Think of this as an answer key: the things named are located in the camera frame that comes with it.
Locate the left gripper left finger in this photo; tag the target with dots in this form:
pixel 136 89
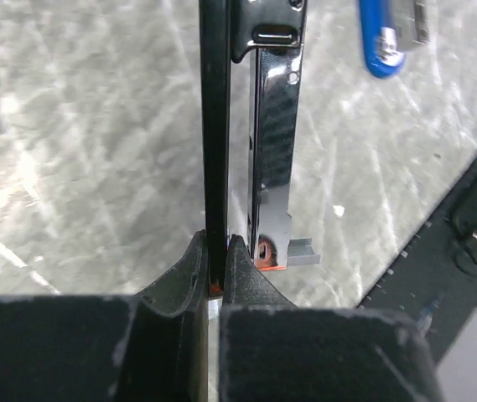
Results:
pixel 148 346

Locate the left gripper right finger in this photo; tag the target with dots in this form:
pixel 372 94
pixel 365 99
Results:
pixel 271 350

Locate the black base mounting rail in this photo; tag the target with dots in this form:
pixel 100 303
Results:
pixel 434 278

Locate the black stapler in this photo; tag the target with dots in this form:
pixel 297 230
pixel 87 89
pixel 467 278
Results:
pixel 272 33

